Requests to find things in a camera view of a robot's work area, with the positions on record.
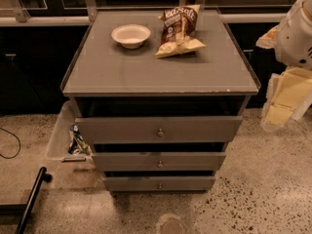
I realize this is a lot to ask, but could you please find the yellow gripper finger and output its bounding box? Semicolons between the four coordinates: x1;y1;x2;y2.
255;26;278;49
260;102;293;133

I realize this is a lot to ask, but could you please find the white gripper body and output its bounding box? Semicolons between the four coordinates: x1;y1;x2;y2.
267;67;312;120

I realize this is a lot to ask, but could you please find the grey top drawer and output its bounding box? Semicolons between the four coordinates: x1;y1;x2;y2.
75;116;242;144

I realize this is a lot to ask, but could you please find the grey drawer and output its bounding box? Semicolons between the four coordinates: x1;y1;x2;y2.
92;152;225;172
103;176;215;192
75;116;242;144

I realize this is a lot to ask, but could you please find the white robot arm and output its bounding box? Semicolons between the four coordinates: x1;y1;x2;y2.
256;0;312;133

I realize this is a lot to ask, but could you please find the grey drawer cabinet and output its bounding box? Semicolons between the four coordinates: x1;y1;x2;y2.
61;11;260;179

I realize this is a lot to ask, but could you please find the grey bottom drawer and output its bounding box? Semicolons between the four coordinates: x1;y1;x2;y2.
103;176;215;192

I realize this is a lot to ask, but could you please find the grey middle drawer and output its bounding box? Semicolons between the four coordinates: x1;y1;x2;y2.
92;152;225;172

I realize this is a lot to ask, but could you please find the brown chip bag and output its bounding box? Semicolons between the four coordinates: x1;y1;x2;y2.
155;5;206;59

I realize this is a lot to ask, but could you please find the white paper bowl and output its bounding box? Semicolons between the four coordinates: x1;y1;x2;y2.
111;24;150;49

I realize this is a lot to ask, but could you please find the round floor drain cover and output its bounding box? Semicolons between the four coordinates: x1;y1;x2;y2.
156;214;186;234

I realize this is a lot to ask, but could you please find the crumpled snack wrapper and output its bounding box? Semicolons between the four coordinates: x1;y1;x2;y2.
68;124;91;155

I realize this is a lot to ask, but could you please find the clear plastic bin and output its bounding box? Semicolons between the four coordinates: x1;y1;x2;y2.
47;101;87;163

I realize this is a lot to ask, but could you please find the black metal bar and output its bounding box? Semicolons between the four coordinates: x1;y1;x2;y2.
15;167;52;234

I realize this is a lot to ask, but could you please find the metal railing frame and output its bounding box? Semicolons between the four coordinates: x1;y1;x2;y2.
0;0;296;25

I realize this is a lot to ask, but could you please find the black cable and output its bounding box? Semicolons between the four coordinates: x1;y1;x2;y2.
0;127;21;160

